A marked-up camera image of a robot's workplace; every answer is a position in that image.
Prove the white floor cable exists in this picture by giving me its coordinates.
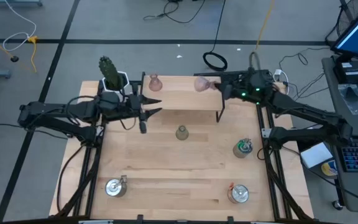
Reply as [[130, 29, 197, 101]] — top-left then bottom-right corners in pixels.
[[2, 0, 37, 52]]

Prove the wooden shelf with black legs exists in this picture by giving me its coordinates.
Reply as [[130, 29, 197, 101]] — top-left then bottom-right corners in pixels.
[[140, 72, 226, 123]]

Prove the yellow floor cable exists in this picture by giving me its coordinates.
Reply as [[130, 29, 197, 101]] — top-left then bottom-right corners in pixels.
[[0, 27, 39, 74]]

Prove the black box device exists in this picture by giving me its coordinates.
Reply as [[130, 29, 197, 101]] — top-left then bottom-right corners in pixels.
[[334, 60, 358, 85]]

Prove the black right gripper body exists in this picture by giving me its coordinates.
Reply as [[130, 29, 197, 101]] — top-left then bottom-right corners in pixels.
[[221, 70, 275, 103]]

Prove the black coiled cable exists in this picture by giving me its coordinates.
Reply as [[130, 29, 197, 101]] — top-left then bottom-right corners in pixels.
[[202, 0, 229, 72]]

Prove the white cardboard box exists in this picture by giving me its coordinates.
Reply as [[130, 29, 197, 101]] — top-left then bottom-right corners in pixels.
[[300, 142, 334, 169]]

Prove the silver metal cup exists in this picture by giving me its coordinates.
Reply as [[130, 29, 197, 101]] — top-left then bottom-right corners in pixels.
[[227, 182, 250, 204]]

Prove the clear ribbed glass vase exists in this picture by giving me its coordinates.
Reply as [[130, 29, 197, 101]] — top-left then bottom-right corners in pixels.
[[175, 125, 190, 141]]

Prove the white faceted planter pot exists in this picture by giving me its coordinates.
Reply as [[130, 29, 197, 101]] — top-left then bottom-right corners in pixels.
[[101, 71, 131, 94]]

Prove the pink ribbed glass candlestick holder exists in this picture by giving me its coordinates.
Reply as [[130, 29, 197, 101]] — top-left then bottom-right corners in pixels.
[[193, 76, 220, 93], [149, 73, 163, 92]]

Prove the green cactus plant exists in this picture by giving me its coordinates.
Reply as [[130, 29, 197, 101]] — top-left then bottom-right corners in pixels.
[[98, 55, 124, 91]]

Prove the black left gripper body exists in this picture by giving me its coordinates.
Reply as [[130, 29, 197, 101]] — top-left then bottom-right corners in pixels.
[[103, 93, 147, 123]]

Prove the white power adapter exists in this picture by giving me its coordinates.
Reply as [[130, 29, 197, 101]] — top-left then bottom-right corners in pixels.
[[273, 68, 289, 94]]

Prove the yellow and blue tape roll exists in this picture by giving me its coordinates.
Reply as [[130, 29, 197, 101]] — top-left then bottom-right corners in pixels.
[[321, 160, 339, 177]]

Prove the black floor fan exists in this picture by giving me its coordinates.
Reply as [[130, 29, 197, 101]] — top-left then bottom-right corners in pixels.
[[324, 0, 358, 47]]

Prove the yellow hanging cable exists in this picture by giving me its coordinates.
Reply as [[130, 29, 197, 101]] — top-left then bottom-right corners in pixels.
[[255, 0, 275, 50]]

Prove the black aluminium table frame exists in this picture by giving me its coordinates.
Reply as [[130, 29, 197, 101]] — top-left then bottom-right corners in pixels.
[[54, 74, 315, 224]]

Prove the clear plastic bag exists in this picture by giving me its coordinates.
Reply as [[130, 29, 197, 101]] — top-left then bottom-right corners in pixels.
[[337, 83, 358, 116]]

